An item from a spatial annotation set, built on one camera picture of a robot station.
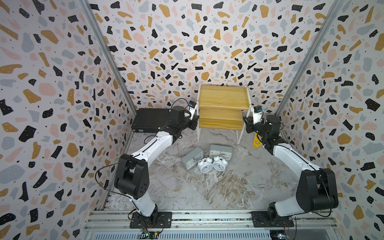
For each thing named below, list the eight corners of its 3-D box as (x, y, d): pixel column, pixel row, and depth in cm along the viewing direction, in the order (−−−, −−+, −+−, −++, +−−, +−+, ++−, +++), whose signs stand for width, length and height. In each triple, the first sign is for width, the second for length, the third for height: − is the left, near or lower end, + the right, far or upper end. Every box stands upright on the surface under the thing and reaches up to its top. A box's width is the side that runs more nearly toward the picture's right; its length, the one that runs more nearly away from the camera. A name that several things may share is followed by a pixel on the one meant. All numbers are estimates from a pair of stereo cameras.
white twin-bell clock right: (215, 174, 91) (217, 167, 84) (211, 163, 96) (212, 156, 89) (226, 170, 93) (229, 164, 86) (222, 160, 97) (223, 153, 90)
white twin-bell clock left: (201, 174, 91) (201, 167, 84) (198, 167, 94) (198, 160, 87) (213, 169, 93) (214, 163, 86) (210, 162, 96) (210, 155, 89)
